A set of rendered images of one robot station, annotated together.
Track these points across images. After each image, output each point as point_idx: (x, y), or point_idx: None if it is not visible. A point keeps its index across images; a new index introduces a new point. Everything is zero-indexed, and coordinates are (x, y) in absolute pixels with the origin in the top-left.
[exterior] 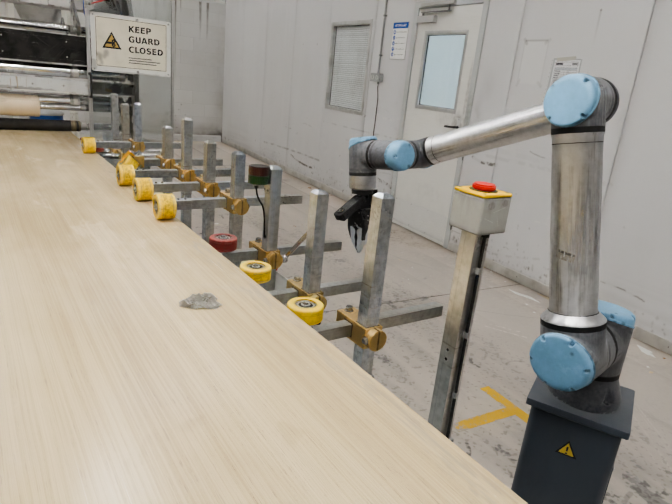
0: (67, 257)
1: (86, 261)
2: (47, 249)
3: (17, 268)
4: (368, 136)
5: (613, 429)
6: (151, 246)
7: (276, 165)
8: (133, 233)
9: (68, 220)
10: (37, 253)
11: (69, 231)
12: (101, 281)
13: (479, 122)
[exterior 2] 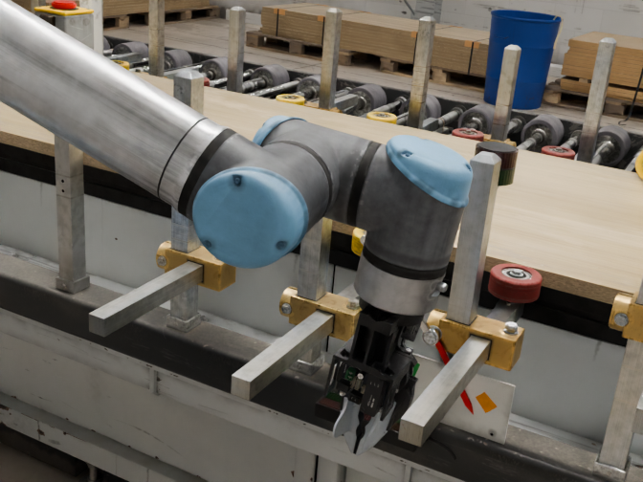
0: (555, 203)
1: (530, 203)
2: (596, 207)
3: (547, 185)
4: (401, 135)
5: None
6: (543, 236)
7: (486, 154)
8: (617, 251)
9: None
10: (587, 201)
11: None
12: None
13: (62, 32)
